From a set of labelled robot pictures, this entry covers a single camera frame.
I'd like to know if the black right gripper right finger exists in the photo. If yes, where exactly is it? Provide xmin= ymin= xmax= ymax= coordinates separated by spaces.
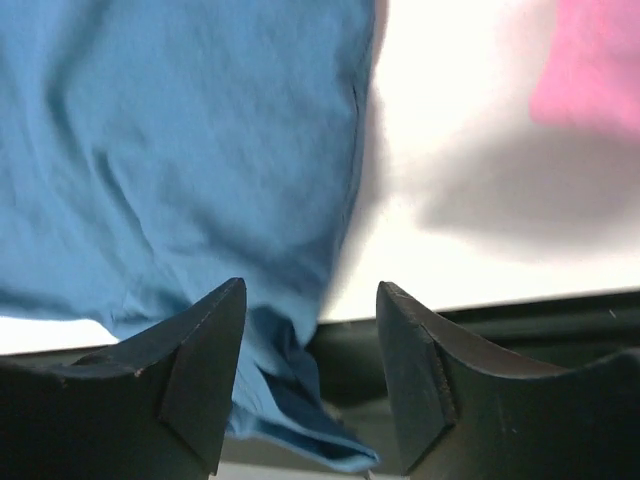
xmin=376 ymin=282 xmax=639 ymax=479

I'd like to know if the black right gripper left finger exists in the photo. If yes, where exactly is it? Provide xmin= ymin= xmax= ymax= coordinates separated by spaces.
xmin=1 ymin=278 xmax=246 ymax=479

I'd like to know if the dark blue t shirt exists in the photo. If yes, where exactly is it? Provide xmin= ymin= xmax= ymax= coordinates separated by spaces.
xmin=1 ymin=1 xmax=378 ymax=472

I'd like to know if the pink t shirt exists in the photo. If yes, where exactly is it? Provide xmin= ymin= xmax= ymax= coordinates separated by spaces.
xmin=529 ymin=0 xmax=639 ymax=137

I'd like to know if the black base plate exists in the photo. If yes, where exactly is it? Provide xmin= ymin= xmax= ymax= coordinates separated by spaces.
xmin=219 ymin=287 xmax=640 ymax=466

